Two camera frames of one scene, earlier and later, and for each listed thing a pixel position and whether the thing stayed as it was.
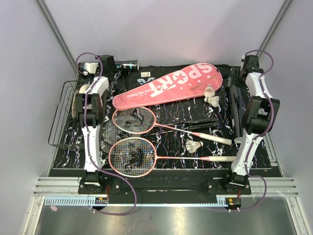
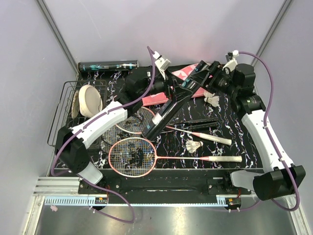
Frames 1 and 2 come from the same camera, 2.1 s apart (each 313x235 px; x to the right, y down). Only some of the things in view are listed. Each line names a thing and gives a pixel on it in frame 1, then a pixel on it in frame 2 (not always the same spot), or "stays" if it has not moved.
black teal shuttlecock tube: x=131 y=64 stays
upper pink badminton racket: x=138 y=120 stays
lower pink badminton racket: x=134 y=157 stays
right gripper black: x=234 y=72 -> x=201 y=77
